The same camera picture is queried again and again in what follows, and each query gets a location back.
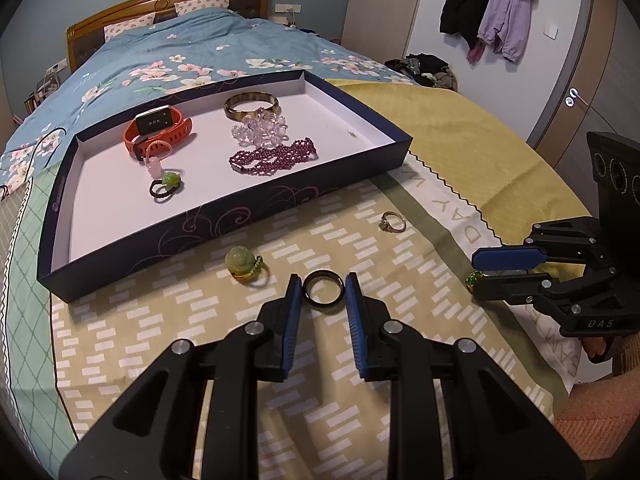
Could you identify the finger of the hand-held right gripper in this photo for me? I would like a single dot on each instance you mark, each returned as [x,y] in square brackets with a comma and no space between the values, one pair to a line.
[507,258]
[505,290]

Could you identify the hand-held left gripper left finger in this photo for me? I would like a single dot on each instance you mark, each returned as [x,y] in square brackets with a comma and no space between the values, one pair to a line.
[290,330]

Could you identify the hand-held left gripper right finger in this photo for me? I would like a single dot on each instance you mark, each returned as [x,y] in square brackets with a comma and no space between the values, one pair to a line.
[354,320]

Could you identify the dark blue shallow box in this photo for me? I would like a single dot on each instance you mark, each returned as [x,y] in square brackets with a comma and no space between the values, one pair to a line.
[110,200]

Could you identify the tortoiseshell bangle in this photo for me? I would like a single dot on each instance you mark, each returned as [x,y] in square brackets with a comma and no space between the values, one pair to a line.
[240,108]

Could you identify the orange smartwatch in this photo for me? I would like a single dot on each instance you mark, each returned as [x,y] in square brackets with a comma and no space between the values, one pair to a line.
[152,121]

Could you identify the person's right forearm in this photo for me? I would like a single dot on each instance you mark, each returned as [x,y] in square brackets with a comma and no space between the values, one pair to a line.
[631,360]

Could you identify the person's right hand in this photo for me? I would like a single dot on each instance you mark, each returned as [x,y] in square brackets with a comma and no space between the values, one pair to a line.
[595,348]

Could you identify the beige door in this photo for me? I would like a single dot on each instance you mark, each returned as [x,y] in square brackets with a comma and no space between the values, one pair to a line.
[610,60]

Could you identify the yellow green printed blanket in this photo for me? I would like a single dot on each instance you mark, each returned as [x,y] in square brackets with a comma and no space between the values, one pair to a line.
[450,125]

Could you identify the orange knit garment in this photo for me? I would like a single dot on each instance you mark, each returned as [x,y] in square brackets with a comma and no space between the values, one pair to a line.
[595,410]

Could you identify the purple jacket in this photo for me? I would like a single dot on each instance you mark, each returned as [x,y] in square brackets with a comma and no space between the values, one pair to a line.
[510,0]

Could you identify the pile of dark clothes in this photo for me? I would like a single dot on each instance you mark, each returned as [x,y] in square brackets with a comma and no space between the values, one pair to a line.
[430,67]

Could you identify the black jacket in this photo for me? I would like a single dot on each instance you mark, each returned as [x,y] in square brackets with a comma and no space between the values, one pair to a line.
[462,5]

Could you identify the beige wardrobe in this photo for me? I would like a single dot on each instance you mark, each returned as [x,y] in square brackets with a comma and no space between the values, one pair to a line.
[380,5]

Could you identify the blue floral duvet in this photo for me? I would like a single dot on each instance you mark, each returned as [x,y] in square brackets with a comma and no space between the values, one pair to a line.
[100,65]

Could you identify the white dotted pillow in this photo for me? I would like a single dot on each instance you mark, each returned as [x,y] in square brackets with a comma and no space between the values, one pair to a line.
[130,25]
[202,4]

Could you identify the bedside clutter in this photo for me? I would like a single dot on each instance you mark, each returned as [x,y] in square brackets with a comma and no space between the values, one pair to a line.
[40,90]

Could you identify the white light switch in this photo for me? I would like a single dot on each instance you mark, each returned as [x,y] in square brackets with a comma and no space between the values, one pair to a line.
[551,30]

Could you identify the white wall socket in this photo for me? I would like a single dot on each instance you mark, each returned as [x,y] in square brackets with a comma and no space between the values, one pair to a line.
[57,66]
[288,8]

